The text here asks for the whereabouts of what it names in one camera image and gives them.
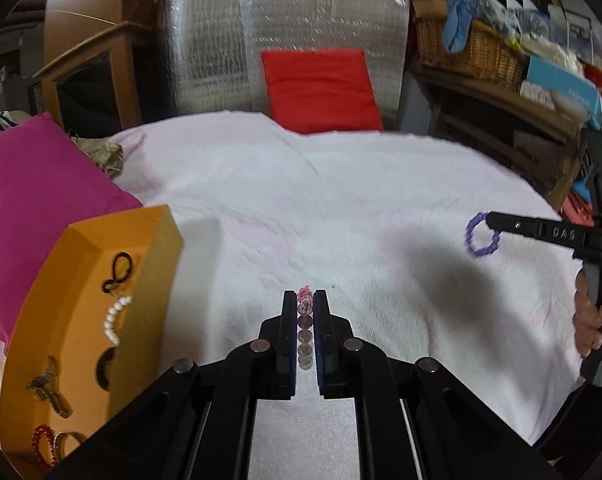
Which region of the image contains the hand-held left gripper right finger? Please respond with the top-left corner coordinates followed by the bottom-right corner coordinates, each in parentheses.
top-left (315, 290), bottom-right (562, 480)

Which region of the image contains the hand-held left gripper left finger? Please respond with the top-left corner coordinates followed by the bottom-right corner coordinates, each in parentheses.
top-left (46, 291), bottom-right (298, 480)

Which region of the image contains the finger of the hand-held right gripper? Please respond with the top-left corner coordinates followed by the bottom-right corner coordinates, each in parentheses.
top-left (486, 211), bottom-right (589, 251)

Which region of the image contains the translucent bead bracelet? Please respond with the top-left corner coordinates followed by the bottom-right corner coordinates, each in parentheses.
top-left (296, 284), bottom-right (314, 373)

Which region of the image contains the purple bead bracelet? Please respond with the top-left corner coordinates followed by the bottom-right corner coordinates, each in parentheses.
top-left (464, 212), bottom-right (502, 259)

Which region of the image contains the white bead bracelet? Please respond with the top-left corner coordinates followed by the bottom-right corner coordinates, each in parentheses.
top-left (103, 296), bottom-right (132, 346)

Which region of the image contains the black hair tie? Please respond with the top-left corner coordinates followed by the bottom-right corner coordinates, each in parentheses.
top-left (102, 252), bottom-right (134, 295)

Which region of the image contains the orange box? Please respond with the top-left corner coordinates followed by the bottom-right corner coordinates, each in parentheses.
top-left (0, 204), bottom-right (184, 466)

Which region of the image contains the metal hair clip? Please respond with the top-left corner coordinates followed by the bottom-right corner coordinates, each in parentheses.
top-left (27, 357), bottom-right (74, 420)

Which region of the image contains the person's right hand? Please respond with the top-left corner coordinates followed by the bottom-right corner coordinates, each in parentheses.
top-left (572, 270), bottom-right (602, 358)

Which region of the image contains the red cloth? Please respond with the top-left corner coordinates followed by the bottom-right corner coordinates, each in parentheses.
top-left (578, 62), bottom-right (602, 101)

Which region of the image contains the blue and white box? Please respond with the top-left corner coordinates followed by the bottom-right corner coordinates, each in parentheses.
top-left (518, 55), bottom-right (602, 121)

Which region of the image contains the wooden shelf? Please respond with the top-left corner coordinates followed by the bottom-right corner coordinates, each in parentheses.
top-left (411, 65), bottom-right (589, 211)

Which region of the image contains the white textured blanket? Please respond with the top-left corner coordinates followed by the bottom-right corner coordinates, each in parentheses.
top-left (0, 110), bottom-right (589, 461)

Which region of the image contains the wicker basket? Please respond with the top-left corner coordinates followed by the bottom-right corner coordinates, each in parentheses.
top-left (413, 12), bottom-right (529, 93)

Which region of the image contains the dark round object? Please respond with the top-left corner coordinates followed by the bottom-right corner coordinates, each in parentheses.
top-left (96, 347), bottom-right (118, 391)

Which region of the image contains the light blue cloth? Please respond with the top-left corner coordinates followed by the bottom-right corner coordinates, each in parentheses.
top-left (441, 0), bottom-right (487, 53)

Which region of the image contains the red pillow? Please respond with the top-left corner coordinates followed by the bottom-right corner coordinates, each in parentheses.
top-left (260, 49), bottom-right (384, 135)

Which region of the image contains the gold bangle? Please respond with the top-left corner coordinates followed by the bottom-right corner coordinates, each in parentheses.
top-left (53, 430), bottom-right (86, 456)

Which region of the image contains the beige crumpled cloth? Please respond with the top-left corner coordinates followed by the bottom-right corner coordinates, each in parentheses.
top-left (73, 132), bottom-right (126, 178)

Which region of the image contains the silver foil mat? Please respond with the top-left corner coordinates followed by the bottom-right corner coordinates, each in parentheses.
top-left (156, 0), bottom-right (412, 133)

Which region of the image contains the pink pillow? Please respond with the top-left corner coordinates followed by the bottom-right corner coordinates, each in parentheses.
top-left (0, 112), bottom-right (144, 346)

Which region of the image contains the black white striped cloth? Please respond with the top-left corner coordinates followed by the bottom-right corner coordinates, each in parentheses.
top-left (0, 110), bottom-right (32, 133)

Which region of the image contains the wooden cabinet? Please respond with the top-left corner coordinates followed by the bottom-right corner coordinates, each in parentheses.
top-left (28, 0), bottom-right (167, 131)

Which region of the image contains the red bead bracelet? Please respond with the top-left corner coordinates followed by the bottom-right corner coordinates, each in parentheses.
top-left (31, 425), bottom-right (56, 463)

